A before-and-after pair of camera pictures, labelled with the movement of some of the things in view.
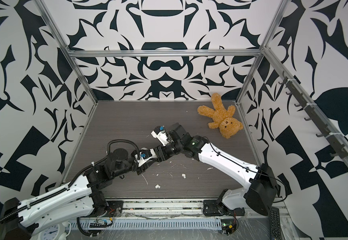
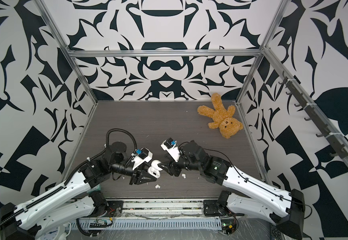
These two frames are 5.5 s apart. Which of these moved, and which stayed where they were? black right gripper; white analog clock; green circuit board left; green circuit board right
Moved: black right gripper
Stayed: green circuit board right; green circuit board left; white analog clock
